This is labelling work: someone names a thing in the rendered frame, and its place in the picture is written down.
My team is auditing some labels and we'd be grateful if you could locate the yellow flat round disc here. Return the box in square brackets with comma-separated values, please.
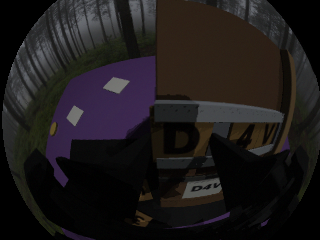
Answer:
[51, 121, 57, 136]

